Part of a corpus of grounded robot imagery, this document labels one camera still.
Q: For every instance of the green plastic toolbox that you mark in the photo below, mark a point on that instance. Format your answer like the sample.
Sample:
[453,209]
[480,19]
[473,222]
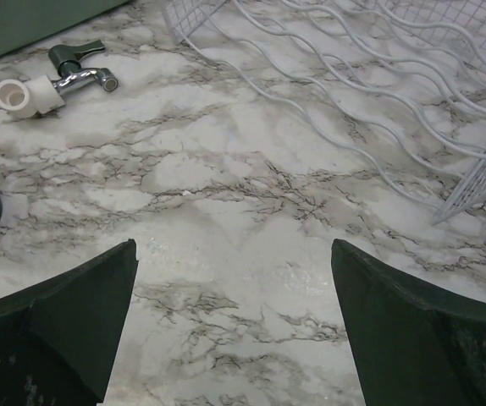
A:
[23,22]

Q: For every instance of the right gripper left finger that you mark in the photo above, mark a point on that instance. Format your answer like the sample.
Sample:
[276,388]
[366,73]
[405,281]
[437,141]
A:
[59,338]

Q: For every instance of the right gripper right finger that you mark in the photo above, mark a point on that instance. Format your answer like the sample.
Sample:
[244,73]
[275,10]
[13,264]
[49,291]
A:
[413,342]

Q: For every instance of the chrome white bottle stopper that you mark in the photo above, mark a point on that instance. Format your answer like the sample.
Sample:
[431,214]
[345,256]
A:
[43,95]

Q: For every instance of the white wire wine rack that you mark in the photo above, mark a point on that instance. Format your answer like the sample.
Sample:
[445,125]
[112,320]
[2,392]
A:
[183,18]

